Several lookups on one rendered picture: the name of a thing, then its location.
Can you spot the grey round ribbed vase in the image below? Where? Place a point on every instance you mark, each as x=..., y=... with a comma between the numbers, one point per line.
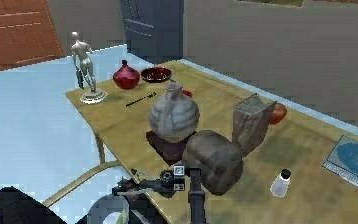
x=173, y=115

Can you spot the black chair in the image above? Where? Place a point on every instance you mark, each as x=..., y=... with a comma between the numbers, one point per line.
x=20, y=208

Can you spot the reddish brown wooden cabinet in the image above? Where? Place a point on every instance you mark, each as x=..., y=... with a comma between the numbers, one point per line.
x=20, y=33

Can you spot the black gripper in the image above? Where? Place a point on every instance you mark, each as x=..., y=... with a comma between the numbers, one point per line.
x=167, y=178

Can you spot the grey brown bread loaf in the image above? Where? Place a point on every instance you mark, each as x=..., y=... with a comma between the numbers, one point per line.
x=217, y=160

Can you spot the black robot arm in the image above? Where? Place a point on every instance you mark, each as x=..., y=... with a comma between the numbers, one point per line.
x=196, y=200

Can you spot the dark red bowl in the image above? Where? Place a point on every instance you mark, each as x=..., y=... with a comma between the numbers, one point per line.
x=156, y=74

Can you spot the black pen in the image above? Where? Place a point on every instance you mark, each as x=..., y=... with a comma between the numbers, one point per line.
x=141, y=99

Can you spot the blue pad of paper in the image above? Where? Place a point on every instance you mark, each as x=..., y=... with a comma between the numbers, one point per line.
x=352, y=160

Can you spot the small red round fruit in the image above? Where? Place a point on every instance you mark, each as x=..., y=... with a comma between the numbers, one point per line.
x=187, y=93

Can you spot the dark blue door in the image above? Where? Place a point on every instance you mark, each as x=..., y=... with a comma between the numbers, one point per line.
x=153, y=30

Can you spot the silver human figure statue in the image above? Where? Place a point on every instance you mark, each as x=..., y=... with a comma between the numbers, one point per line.
x=84, y=63

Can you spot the clear shaker with black cap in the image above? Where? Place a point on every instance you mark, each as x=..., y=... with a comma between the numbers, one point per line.
x=280, y=185

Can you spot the light wooden table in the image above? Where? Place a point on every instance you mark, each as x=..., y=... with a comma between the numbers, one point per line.
x=307, y=156

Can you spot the dark maroon book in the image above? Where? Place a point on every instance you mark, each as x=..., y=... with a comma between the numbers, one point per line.
x=168, y=150

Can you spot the red apple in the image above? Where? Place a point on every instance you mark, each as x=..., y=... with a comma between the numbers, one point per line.
x=279, y=114

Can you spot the red faceted vase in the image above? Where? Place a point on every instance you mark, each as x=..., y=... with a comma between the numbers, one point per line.
x=126, y=77

